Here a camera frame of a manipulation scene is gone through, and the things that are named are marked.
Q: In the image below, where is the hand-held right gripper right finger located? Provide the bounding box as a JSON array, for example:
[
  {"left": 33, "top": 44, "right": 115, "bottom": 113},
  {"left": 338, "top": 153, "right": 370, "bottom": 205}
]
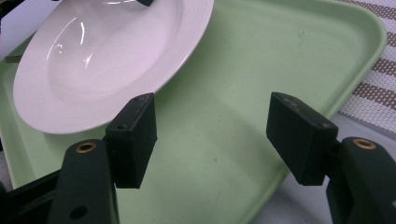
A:
[{"left": 265, "top": 91, "right": 339, "bottom": 187}]

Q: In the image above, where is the brown white striped placemat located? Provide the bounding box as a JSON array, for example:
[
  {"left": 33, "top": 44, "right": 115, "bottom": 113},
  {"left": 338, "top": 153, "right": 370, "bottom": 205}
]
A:
[{"left": 337, "top": 0, "right": 396, "bottom": 140}]

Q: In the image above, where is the light green plastic tray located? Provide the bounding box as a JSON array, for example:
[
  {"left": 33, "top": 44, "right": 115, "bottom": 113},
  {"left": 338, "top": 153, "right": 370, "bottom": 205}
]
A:
[{"left": 0, "top": 0, "right": 388, "bottom": 224}]

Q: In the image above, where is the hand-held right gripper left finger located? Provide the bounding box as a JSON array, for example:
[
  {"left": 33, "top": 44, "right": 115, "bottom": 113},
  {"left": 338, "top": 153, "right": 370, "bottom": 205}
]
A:
[{"left": 106, "top": 92, "right": 158, "bottom": 189}]

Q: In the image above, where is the white deep plate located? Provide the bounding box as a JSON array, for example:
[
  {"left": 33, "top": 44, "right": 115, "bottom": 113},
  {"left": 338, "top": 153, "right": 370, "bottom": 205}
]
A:
[{"left": 12, "top": 0, "right": 215, "bottom": 135}]

